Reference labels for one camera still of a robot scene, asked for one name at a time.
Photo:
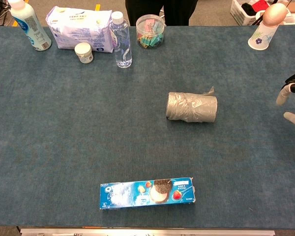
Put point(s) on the grey duct-taped cylinder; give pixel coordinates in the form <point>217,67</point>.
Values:
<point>191,107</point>

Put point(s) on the floral paper cup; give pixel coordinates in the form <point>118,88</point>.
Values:
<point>261,37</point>

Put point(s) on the beige egg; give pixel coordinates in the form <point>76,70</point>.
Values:
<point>275,14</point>

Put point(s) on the white plastic laundry basket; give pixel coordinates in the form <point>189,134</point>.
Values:
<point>248,12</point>

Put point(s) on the clear jar of binder clips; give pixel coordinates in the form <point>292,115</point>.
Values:
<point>150,31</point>

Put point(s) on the person in black trousers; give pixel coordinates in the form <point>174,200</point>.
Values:
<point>159,11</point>

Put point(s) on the clear water bottle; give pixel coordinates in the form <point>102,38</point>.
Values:
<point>122,41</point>

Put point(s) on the blue Oreo cookie box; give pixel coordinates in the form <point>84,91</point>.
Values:
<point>147,194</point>

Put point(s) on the small white lidded jar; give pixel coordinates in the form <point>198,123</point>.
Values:
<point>83,53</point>

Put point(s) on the purple tissue pack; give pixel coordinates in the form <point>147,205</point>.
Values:
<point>81,29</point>

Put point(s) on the white light-blue lotion bottle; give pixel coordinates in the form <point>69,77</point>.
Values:
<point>30,24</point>

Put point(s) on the aluminium frame rail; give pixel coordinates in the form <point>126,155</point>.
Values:
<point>147,232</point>

